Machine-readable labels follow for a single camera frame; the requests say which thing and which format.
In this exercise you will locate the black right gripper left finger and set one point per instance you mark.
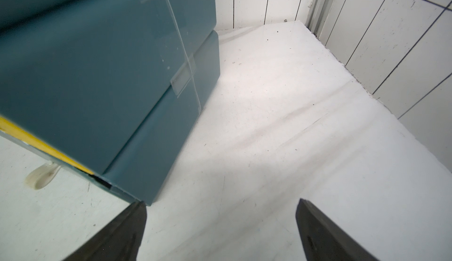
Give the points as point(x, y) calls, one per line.
point(119, 240)

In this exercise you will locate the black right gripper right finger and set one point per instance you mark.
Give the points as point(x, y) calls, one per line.
point(323, 240)

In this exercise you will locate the yellow drawer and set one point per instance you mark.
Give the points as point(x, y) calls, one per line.
point(15, 131)

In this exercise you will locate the white drawer pull tab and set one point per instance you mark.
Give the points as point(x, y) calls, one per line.
point(42, 176)

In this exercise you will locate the teal drawer cabinet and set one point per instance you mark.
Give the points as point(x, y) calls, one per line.
point(87, 78)

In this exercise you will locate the clear adhesive tape strip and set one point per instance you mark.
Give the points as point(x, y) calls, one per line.
point(180, 65)

